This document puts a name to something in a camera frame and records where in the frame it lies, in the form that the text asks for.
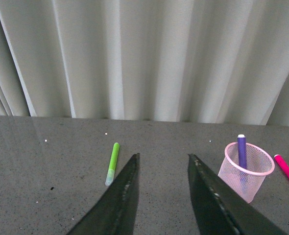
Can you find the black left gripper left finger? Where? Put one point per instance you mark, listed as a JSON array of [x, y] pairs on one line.
[[115, 212]]

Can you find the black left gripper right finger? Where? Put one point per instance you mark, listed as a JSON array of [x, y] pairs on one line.
[[218, 209]]

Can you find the purple highlighter pen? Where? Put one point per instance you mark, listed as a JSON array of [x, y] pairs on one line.
[[242, 159]]

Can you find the pink mesh pen cup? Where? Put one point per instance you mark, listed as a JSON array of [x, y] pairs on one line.
[[259, 165]]

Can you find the green highlighter pen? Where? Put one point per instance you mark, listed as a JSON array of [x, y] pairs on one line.
[[112, 164]]

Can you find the white pleated curtain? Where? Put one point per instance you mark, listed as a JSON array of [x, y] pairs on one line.
[[207, 61]]

